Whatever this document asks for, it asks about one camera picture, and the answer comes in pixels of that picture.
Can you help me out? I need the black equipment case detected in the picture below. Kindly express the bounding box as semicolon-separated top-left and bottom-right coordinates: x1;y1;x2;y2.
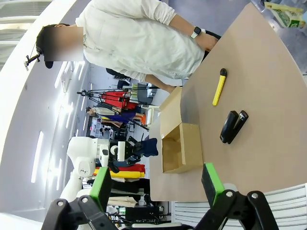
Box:
124;206;168;225

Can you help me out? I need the yellow folded cloth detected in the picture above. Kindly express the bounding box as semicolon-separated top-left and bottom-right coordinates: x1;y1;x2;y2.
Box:
93;167;146;179

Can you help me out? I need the orange garment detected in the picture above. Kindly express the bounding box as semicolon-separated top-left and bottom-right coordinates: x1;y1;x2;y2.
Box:
135;112;147;125

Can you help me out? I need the white slatted panel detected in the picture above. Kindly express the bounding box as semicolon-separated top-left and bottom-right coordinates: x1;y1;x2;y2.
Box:
172;183;307;230

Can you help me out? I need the black camera tripod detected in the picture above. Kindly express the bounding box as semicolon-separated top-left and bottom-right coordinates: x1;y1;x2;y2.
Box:
76;87;160;132

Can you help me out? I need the person's left hand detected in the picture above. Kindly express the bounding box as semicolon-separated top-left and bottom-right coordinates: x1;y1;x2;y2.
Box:
195;32;219;52

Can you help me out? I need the person's right forearm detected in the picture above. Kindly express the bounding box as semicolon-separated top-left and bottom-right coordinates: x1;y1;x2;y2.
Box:
145;74;179;94

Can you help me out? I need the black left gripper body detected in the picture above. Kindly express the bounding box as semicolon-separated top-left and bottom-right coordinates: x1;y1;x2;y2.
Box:
124;136;149;166

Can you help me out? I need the red folded cloth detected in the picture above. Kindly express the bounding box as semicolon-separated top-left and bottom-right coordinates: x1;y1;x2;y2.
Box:
117;164;146;172

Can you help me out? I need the brown cardboard box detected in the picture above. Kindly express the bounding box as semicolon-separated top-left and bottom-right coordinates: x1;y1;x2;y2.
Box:
159;86;204;174

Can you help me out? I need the red hanging garment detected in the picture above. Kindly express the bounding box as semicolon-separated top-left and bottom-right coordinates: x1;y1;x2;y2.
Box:
100;92;137;111

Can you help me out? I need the navy cloth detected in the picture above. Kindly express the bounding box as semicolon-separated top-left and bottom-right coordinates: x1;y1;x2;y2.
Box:
141;138;159;158

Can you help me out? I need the mannequin in beige top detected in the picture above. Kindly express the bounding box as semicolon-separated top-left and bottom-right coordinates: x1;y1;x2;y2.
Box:
85;106;118;116

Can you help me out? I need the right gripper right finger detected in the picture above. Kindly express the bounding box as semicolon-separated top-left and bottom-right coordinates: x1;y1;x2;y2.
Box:
195;162;280;230

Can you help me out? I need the white smartwatch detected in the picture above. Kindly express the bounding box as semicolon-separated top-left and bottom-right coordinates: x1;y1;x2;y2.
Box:
190;26;207;39

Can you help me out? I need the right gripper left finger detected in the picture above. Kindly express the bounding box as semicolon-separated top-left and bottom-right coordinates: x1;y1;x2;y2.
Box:
42;166;116;230

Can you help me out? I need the person in white jacket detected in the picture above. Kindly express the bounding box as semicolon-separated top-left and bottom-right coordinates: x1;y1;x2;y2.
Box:
35;0;205;82

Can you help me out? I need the yellow marker pen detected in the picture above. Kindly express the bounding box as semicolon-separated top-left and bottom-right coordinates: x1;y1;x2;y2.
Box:
212;68;228;106

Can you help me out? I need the person's left forearm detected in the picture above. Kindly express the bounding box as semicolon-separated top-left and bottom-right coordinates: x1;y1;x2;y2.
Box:
169;13;201;38

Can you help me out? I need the purple garment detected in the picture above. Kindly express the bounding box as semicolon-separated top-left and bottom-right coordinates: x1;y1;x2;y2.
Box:
112;112;137;124

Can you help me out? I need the beige folded garment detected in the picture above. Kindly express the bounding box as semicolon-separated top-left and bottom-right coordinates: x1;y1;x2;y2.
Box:
107;195;141;208

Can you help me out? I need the green white snack bag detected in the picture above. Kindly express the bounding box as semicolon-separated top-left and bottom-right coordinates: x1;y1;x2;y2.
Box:
264;1;306;29

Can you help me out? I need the black stapler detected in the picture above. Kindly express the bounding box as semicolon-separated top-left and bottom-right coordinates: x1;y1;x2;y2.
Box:
219;110;249;145

